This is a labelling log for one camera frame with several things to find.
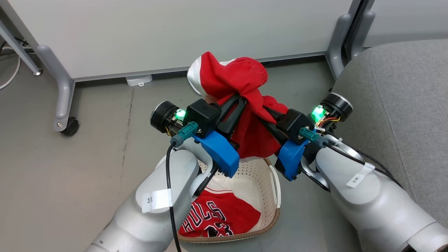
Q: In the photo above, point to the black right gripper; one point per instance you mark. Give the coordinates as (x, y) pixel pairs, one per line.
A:
(336, 106)

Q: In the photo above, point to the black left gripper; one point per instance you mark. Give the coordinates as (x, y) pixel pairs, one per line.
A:
(162, 115)

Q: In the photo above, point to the red and white garment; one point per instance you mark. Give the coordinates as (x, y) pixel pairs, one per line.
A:
(227, 75)

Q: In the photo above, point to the red Bulls jersey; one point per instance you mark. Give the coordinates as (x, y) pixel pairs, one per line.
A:
(224, 213)

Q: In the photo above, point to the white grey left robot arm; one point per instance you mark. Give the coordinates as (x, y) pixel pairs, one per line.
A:
(157, 224)

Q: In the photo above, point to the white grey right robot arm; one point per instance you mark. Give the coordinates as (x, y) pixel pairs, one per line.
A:
(367, 210)

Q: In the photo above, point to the cream perforated laundry basket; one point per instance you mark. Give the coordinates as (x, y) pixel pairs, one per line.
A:
(260, 189)

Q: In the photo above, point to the small white plastic box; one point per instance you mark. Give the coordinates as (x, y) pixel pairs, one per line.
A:
(139, 80)

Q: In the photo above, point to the large white partition panel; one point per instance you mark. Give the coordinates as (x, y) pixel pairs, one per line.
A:
(175, 31)

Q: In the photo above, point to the white tape label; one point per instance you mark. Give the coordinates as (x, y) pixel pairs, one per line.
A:
(358, 176)
(157, 200)

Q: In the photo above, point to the grey fabric sofa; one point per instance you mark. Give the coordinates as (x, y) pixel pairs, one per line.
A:
(402, 87)

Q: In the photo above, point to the narrow white partition panel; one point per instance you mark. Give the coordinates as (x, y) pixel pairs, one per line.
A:
(406, 21)

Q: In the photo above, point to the grey partition leg with caster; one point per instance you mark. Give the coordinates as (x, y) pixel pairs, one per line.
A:
(63, 91)

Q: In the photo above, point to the grey metal table leg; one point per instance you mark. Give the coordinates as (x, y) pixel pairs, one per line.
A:
(17, 47)

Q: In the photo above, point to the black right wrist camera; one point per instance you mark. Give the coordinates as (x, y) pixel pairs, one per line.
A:
(294, 124)

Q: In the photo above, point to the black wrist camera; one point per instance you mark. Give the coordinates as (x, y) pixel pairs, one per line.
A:
(294, 124)
(203, 115)

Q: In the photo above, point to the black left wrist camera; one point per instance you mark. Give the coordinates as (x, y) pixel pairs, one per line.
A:
(203, 115)

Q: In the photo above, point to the blue right camera mount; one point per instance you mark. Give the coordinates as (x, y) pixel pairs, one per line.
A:
(290, 157)

